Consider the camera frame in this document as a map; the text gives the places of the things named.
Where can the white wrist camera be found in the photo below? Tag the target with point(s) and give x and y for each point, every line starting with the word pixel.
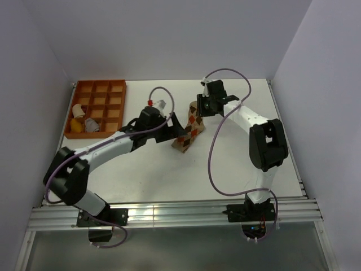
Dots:
pixel 159 105
pixel 204 83

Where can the aluminium frame rail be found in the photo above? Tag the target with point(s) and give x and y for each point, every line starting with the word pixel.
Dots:
pixel 168 215

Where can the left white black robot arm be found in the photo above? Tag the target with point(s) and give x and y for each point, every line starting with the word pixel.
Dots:
pixel 67 176

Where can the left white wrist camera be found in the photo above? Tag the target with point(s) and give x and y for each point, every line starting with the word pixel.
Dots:
pixel 159 105

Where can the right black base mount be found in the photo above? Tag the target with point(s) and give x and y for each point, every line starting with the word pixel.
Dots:
pixel 250 212

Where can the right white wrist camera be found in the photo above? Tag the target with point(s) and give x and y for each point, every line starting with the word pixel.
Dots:
pixel 204 83

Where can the rolled beige sock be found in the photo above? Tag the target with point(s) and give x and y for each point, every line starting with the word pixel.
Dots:
pixel 77 111

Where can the rolled yellow sock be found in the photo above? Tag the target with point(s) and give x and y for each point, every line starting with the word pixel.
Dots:
pixel 76 126

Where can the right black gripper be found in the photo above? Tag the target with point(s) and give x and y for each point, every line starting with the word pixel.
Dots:
pixel 202 112

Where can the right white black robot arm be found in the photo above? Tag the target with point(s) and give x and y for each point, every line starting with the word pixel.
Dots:
pixel 267 143

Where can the black box under rail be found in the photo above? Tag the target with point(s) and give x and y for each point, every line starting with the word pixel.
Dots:
pixel 100 236

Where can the grey sock red stripes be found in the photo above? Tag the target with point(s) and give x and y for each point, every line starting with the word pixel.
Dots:
pixel 91 126

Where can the orange compartment tray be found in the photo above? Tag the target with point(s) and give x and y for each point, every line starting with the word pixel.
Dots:
pixel 101 100

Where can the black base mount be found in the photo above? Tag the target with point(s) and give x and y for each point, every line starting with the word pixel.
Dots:
pixel 250 212
pixel 117 216

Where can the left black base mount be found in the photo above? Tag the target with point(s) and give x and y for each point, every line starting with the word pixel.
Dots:
pixel 117 216

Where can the tan argyle sock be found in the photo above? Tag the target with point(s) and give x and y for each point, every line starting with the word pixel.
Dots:
pixel 194 127

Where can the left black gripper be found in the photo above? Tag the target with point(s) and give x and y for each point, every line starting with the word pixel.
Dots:
pixel 171 132

